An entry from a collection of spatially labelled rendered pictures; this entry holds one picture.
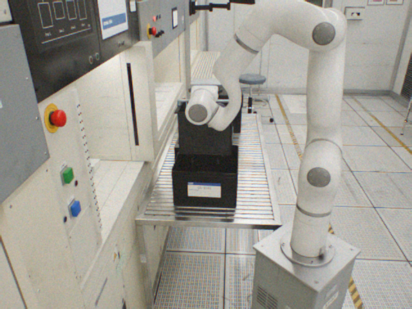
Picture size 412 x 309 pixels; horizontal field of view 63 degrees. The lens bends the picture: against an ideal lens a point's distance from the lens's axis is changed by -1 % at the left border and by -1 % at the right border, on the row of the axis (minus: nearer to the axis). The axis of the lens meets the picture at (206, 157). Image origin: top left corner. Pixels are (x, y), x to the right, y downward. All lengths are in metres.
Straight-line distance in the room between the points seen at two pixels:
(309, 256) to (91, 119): 1.08
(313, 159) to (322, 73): 0.24
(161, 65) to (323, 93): 2.12
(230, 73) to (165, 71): 1.95
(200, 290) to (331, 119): 1.43
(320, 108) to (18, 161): 0.76
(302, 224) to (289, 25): 0.63
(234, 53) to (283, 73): 4.69
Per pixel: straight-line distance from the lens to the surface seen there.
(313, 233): 1.20
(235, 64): 1.03
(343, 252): 1.34
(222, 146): 1.35
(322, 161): 1.00
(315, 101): 1.00
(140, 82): 1.49
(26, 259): 0.78
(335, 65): 1.02
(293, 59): 5.68
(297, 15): 0.95
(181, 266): 2.28
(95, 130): 1.63
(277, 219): 1.43
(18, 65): 0.72
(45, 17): 0.84
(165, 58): 2.94
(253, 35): 1.00
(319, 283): 1.21
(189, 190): 1.43
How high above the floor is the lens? 1.62
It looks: 27 degrees down
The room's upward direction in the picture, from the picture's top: straight up
